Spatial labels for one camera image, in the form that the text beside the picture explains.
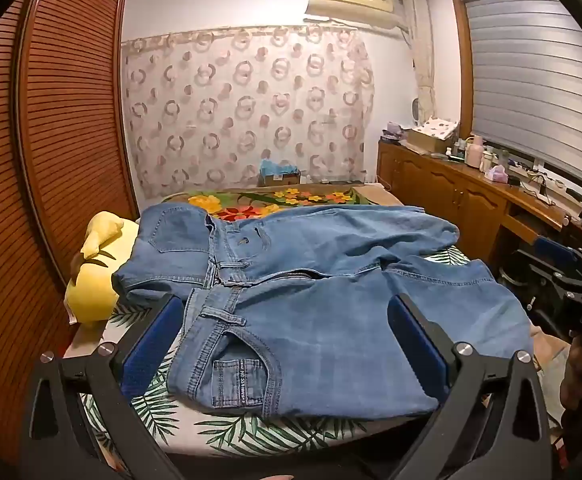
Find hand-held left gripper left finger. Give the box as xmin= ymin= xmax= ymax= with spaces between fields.
xmin=21 ymin=292 xmax=186 ymax=480

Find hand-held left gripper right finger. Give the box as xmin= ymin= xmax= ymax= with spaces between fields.
xmin=387 ymin=292 xmax=554 ymax=480

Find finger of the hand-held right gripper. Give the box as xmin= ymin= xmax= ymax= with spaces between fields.
xmin=535 ymin=236 xmax=582 ymax=286
xmin=500 ymin=250 xmax=572 ymax=321

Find blue denim pants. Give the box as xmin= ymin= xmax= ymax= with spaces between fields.
xmin=112 ymin=202 xmax=534 ymax=418

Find person's right hand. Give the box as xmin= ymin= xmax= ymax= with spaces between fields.
xmin=559 ymin=332 xmax=582 ymax=411

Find grey cloth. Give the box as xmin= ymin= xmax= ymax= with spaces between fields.
xmin=528 ymin=322 xmax=569 ymax=426

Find yellow plush toy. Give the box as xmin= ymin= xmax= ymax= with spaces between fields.
xmin=65 ymin=211 xmax=140 ymax=328

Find leaf print bed sheet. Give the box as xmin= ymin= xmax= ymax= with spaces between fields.
xmin=78 ymin=245 xmax=472 ymax=461

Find pink thermos jug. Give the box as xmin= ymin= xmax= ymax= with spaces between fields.
xmin=465 ymin=135 xmax=484 ymax=167

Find wooden sideboard cabinet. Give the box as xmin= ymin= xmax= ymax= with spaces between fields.
xmin=377 ymin=137 xmax=582 ymax=281

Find spotted cardboard box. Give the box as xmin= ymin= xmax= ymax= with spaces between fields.
xmin=408 ymin=116 xmax=459 ymax=153

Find grey window blind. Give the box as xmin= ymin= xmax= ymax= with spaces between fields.
xmin=463 ymin=0 xmax=582 ymax=193

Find floral blanket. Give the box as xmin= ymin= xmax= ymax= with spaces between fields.
xmin=163 ymin=184 xmax=404 ymax=223

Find cardboard box with blue cloth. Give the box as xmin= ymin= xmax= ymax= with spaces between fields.
xmin=257 ymin=159 xmax=302 ymax=187

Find beige tied curtain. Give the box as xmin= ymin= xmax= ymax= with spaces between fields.
xmin=401 ymin=0 xmax=439 ymax=128

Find wooden louvred wardrobe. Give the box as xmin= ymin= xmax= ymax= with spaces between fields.
xmin=0 ymin=0 xmax=139 ymax=461

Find circle pattern sheer curtain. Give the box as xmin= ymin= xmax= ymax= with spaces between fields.
xmin=121 ymin=25 xmax=376 ymax=200

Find cream wall air conditioner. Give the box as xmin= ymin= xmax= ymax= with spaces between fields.
xmin=305 ymin=0 xmax=406 ymax=36

